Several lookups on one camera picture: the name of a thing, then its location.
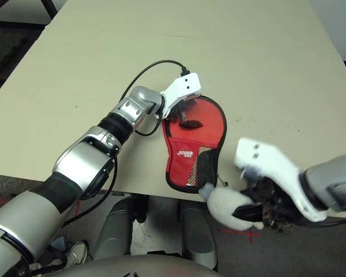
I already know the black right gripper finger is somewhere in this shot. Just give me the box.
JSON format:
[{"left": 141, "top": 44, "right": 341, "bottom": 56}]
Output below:
[{"left": 231, "top": 203, "right": 265, "bottom": 223}]

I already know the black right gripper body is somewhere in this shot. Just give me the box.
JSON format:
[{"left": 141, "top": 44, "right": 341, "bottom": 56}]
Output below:
[{"left": 242, "top": 177, "right": 296, "bottom": 234}]

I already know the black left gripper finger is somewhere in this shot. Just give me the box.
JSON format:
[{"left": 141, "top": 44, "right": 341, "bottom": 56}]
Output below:
[{"left": 178, "top": 119, "right": 205, "bottom": 130}]

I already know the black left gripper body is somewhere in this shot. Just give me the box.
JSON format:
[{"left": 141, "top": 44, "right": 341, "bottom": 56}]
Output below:
[{"left": 168, "top": 96, "right": 197, "bottom": 122}]

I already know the grey white plush whale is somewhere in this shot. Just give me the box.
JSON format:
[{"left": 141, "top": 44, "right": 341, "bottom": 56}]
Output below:
[{"left": 198, "top": 166, "right": 265, "bottom": 231}]

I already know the red black paddle case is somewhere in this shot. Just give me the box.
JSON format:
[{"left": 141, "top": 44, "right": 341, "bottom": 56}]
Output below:
[{"left": 161, "top": 95, "right": 228, "bottom": 194}]

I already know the red floor tape cross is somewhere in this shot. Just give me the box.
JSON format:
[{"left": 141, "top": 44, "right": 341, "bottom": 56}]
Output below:
[{"left": 220, "top": 226, "right": 260, "bottom": 245}]

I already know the grey robot right leg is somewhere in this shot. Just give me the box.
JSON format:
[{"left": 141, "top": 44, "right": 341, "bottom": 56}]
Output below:
[{"left": 178, "top": 200, "right": 220, "bottom": 272}]

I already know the grey robot leg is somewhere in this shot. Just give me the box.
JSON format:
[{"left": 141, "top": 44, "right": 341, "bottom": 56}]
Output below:
[
  {"left": 178, "top": 200, "right": 220, "bottom": 272},
  {"left": 93, "top": 199, "right": 133, "bottom": 260}
]

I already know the grey robot torso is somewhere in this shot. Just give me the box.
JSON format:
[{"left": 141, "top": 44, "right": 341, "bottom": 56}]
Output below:
[{"left": 43, "top": 255, "right": 220, "bottom": 277}]

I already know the grey robot left leg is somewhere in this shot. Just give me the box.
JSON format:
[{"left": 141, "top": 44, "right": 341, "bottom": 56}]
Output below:
[{"left": 93, "top": 199, "right": 133, "bottom": 260}]

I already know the white sneaker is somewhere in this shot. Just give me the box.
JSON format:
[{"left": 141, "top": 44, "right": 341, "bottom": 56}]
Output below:
[{"left": 65, "top": 241, "right": 89, "bottom": 268}]

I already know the small dark blue box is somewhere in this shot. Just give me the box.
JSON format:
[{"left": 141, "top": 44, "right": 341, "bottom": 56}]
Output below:
[{"left": 50, "top": 235, "right": 69, "bottom": 252}]

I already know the black foam mat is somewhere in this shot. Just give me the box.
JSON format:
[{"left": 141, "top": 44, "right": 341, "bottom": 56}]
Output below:
[{"left": 0, "top": 34, "right": 29, "bottom": 76}]

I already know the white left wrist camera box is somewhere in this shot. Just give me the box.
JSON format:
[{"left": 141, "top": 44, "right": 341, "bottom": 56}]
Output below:
[{"left": 160, "top": 72, "right": 202, "bottom": 119}]

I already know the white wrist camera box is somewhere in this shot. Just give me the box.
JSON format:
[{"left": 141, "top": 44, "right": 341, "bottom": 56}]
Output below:
[
  {"left": 160, "top": 72, "right": 202, "bottom": 119},
  {"left": 232, "top": 137, "right": 329, "bottom": 223}
]

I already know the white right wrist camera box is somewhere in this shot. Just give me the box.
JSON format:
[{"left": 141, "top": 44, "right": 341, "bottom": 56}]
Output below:
[{"left": 232, "top": 137, "right": 329, "bottom": 223}]

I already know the black left camera cable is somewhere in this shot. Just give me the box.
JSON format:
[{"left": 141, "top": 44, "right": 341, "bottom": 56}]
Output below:
[{"left": 119, "top": 59, "right": 191, "bottom": 137}]

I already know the black metal table frame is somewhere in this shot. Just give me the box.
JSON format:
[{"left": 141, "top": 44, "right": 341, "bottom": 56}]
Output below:
[{"left": 0, "top": 0, "right": 58, "bottom": 29}]

